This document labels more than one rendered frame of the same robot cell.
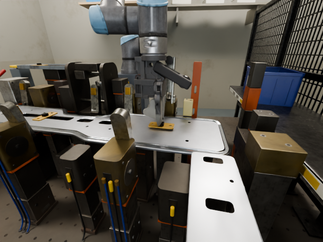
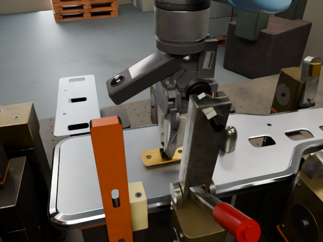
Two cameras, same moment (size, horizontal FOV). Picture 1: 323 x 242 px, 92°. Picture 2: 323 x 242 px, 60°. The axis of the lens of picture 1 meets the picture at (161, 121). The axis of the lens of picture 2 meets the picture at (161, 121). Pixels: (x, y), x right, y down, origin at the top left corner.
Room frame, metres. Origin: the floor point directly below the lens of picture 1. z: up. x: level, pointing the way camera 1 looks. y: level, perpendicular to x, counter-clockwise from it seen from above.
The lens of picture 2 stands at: (0.82, -0.18, 1.35)
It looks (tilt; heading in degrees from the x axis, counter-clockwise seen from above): 34 degrees down; 153
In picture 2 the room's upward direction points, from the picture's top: straight up
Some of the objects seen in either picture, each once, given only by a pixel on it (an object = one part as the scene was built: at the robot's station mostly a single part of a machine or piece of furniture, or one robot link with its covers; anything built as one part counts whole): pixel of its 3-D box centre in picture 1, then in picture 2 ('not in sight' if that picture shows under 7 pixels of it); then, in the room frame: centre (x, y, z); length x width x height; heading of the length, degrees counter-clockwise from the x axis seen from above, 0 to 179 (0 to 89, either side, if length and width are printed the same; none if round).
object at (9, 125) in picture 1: (20, 178); (279, 126); (0.37, 0.44, 0.87); 0.12 x 0.07 x 0.35; 168
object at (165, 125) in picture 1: (161, 124); (165, 152); (0.47, 0.00, 1.01); 0.08 x 0.04 x 0.01; 78
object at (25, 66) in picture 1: (55, 66); not in sight; (0.94, 0.61, 1.16); 0.37 x 0.14 x 0.02; 78
